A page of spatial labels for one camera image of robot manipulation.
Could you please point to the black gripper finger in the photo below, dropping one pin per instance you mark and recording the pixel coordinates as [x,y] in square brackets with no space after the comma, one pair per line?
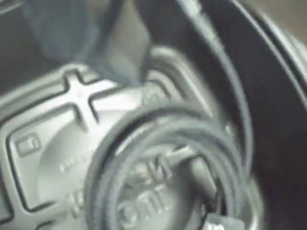
[79,36]

